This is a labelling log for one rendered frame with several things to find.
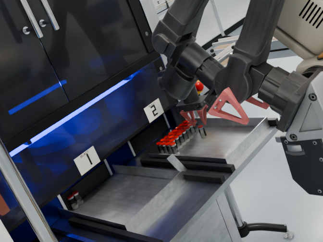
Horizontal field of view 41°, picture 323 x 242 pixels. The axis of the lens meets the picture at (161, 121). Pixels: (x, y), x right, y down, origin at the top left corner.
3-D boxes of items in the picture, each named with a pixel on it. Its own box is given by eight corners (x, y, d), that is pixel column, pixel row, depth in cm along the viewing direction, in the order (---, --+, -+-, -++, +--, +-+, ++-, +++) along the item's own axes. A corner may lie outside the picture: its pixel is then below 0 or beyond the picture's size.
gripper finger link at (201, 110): (196, 121, 160) (189, 98, 157) (214, 119, 156) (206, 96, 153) (189, 130, 155) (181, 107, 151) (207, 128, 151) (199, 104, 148)
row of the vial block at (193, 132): (168, 155, 154) (163, 144, 153) (197, 130, 165) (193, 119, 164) (172, 156, 153) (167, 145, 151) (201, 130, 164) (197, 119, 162)
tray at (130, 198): (61, 216, 142) (57, 208, 141) (116, 172, 158) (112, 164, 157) (129, 235, 118) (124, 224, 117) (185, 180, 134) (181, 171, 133)
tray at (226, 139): (151, 161, 155) (148, 153, 154) (193, 125, 171) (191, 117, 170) (229, 168, 131) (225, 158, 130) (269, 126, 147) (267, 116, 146)
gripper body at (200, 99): (184, 102, 158) (177, 84, 156) (209, 99, 153) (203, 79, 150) (177, 111, 153) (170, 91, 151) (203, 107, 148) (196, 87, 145)
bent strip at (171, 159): (172, 174, 141) (166, 158, 139) (178, 168, 143) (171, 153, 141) (205, 177, 131) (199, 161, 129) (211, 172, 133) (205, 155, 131)
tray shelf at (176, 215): (52, 231, 140) (50, 226, 139) (181, 124, 183) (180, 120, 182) (156, 265, 106) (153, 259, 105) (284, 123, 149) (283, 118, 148)
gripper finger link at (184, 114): (192, 122, 161) (184, 99, 157) (210, 120, 157) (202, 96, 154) (185, 131, 155) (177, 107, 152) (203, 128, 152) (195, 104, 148)
